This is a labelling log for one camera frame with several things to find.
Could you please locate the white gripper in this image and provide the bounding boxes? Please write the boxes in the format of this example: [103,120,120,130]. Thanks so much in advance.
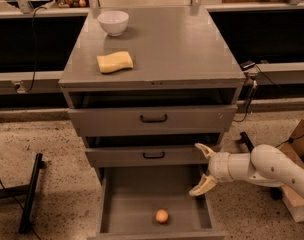
[189,143,233,196]

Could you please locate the orange fruit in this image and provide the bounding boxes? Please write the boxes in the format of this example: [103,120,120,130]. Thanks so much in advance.
[155,209,169,224]

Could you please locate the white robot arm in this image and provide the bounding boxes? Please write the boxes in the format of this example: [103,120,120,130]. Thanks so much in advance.
[189,143,304,199]

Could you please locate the grey middle drawer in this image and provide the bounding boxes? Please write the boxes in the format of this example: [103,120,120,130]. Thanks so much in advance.
[83,134,220,167]

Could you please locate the grey drawer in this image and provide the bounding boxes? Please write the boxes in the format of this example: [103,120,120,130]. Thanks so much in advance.
[69,96,236,137]
[87,165,226,240]
[83,134,220,167]

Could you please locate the grey top drawer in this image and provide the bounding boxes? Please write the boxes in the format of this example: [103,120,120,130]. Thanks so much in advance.
[69,96,236,137]

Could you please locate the grey bottom drawer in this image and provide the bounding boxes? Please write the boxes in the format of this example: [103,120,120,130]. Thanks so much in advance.
[87,165,226,240]

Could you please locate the grey drawer cabinet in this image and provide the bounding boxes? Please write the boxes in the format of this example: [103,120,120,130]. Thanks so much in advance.
[58,5,247,185]

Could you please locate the black stand leg right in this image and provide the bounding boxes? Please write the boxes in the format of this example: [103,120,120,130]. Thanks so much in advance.
[239,132,283,200]

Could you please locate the black stand leg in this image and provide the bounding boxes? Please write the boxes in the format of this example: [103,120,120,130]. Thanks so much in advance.
[0,153,45,234]
[239,132,283,200]

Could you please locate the cardboard box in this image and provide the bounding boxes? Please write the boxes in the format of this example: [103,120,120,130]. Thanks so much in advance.
[280,120,304,222]

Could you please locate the black power adapter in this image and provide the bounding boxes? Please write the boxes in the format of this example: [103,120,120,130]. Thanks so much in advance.
[240,61,255,70]

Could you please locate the yellow sponge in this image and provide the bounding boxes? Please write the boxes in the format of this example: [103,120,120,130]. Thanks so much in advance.
[97,51,133,74]

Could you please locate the white ceramic bowl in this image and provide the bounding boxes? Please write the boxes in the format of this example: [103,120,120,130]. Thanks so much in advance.
[97,11,129,36]

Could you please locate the black stand leg left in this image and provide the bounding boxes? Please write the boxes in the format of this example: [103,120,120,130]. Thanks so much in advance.
[0,153,45,234]

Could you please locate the black middle drawer handle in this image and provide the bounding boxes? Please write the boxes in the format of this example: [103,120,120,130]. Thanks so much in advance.
[142,152,165,160]

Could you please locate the black drawer handle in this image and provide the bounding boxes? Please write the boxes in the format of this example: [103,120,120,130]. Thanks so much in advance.
[140,114,168,123]
[142,152,165,160]

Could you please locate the black top drawer handle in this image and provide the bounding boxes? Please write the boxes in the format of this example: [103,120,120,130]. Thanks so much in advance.
[140,114,168,123]

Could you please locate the black cable left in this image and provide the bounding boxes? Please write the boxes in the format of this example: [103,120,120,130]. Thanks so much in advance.
[24,5,48,94]

